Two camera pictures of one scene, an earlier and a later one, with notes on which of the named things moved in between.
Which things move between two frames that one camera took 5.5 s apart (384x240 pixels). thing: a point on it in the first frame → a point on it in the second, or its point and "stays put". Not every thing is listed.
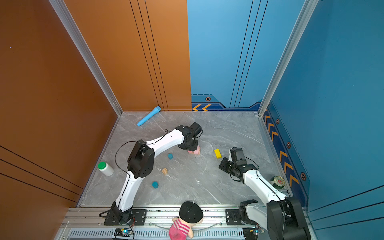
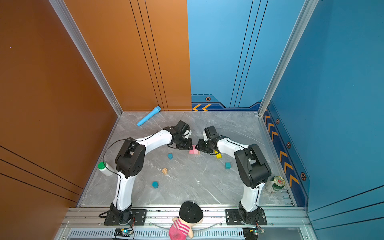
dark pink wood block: (196, 152) stays put
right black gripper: (222, 164) → (200, 147)
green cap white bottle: (106, 168) stays put
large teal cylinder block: (155, 184) stays put
